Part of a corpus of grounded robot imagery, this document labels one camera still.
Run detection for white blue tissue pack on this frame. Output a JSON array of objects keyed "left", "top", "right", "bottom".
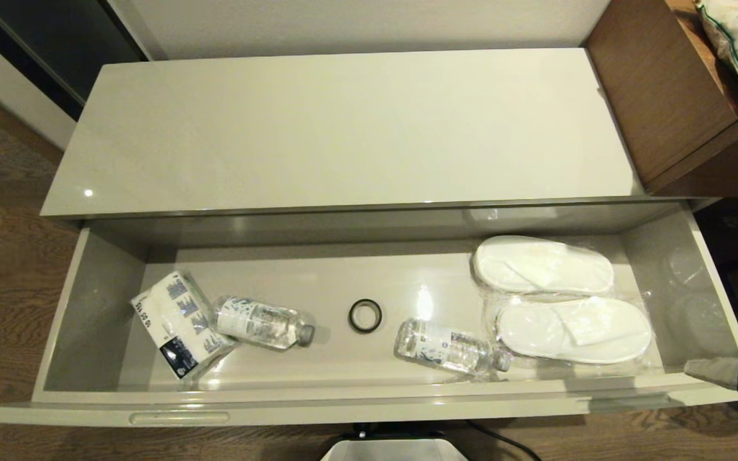
[{"left": 131, "top": 271, "right": 238, "bottom": 380}]

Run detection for brown wooden desk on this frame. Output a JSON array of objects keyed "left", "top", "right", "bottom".
[{"left": 584, "top": 0, "right": 738, "bottom": 199}]

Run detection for clear water bottle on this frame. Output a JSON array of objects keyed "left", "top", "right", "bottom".
[
  {"left": 214, "top": 296, "right": 316, "bottom": 351},
  {"left": 395, "top": 318, "right": 512, "bottom": 375}
]

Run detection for black base cable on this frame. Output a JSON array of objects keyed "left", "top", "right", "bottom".
[{"left": 468, "top": 419, "right": 543, "bottom": 461}]

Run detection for beige long drawer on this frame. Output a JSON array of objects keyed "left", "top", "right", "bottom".
[{"left": 0, "top": 202, "right": 738, "bottom": 428}]

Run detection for bagged white slippers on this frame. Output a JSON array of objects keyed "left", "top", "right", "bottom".
[
  {"left": 484, "top": 295, "right": 656, "bottom": 371},
  {"left": 471, "top": 235, "right": 615, "bottom": 296}
]

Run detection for black tape ring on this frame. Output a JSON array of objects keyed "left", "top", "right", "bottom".
[{"left": 348, "top": 298, "right": 383, "bottom": 335}]

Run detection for beige glossy cabinet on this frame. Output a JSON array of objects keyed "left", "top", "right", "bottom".
[{"left": 41, "top": 48, "right": 716, "bottom": 222}]

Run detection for black glass panel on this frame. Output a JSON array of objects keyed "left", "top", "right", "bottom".
[{"left": 0, "top": 0, "right": 149, "bottom": 122}]

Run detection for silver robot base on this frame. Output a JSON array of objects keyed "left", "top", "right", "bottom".
[{"left": 321, "top": 424, "right": 469, "bottom": 461}]

